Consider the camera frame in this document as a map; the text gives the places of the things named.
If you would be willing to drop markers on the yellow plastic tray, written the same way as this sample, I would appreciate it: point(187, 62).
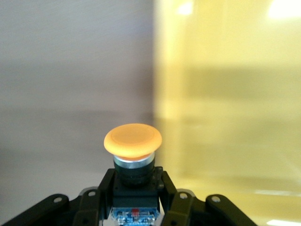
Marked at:
point(230, 106)

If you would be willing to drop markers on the yellow mushroom push button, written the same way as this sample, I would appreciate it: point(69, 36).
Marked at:
point(132, 141)

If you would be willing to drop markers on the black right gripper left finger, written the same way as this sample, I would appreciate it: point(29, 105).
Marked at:
point(89, 207)

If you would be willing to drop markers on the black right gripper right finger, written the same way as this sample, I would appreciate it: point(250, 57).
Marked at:
point(185, 207)

